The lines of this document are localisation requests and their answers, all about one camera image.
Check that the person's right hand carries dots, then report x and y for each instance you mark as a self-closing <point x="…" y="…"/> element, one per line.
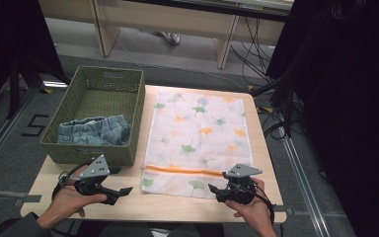
<point x="255" y="210"/>

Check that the black curtain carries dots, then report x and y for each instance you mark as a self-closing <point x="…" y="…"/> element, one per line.
<point x="348" y="115"/>
<point x="13" y="42"/>

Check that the green woven basket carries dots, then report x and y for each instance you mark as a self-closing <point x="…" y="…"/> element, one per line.
<point x="95" y="98"/>

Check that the person's left hand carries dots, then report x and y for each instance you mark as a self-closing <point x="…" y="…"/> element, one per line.
<point x="69" y="200"/>

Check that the light wooden desk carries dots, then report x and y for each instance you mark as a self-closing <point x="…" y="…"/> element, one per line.
<point x="164" y="23"/>

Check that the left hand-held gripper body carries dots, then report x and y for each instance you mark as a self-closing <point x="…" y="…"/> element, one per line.
<point x="93" y="177"/>

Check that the light blue denim shorts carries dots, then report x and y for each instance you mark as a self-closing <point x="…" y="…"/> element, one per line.
<point x="95" y="131"/>

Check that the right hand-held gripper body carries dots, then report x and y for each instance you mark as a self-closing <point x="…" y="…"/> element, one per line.
<point x="238" y="187"/>

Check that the black metal stand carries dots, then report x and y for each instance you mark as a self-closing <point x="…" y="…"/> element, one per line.
<point x="283" y="92"/>
<point x="19" y="75"/>

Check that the leaf print mesh laundry bag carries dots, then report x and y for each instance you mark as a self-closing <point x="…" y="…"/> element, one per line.
<point x="197" y="138"/>

